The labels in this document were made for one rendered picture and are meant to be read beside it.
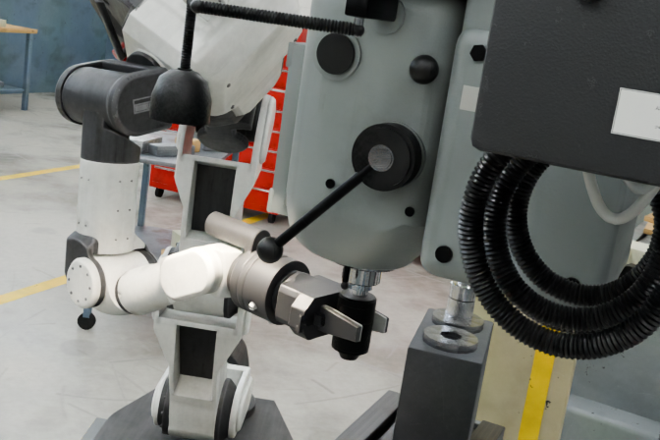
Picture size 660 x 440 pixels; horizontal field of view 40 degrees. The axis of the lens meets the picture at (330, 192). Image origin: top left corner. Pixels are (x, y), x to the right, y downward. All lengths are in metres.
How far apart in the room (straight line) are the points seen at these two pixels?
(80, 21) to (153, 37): 10.84
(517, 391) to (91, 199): 1.85
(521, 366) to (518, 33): 2.34
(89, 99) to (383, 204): 0.59
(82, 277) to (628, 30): 0.99
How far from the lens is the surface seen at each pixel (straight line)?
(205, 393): 1.99
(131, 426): 2.24
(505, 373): 2.94
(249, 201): 6.47
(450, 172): 0.91
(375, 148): 0.92
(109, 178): 1.40
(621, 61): 0.62
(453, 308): 1.57
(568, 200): 0.89
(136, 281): 1.36
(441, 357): 1.45
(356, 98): 0.97
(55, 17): 11.92
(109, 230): 1.42
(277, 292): 1.15
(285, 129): 1.09
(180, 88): 1.06
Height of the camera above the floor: 1.60
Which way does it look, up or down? 12 degrees down
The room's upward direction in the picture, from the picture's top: 8 degrees clockwise
